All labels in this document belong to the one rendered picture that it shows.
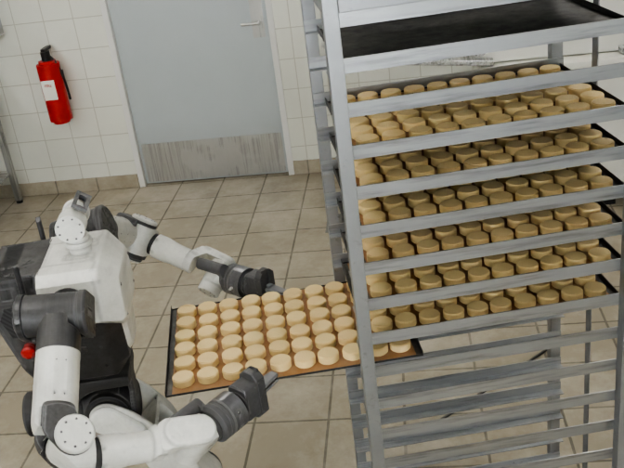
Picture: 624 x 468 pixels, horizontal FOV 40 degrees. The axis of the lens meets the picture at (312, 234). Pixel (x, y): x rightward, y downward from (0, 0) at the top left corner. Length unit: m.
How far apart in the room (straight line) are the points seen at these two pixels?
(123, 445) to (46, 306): 0.33
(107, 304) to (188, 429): 0.36
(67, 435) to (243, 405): 0.38
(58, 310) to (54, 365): 0.12
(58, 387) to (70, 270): 0.31
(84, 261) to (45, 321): 0.22
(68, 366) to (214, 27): 4.09
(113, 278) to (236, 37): 3.82
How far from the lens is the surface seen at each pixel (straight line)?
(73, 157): 6.16
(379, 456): 2.10
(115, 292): 1.97
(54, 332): 1.81
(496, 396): 2.65
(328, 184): 2.21
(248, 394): 1.89
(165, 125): 5.91
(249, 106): 5.75
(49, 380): 1.78
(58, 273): 1.97
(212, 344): 2.10
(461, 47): 1.73
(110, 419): 2.18
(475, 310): 2.00
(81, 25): 5.85
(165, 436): 1.78
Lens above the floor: 2.10
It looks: 25 degrees down
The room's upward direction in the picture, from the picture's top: 7 degrees counter-clockwise
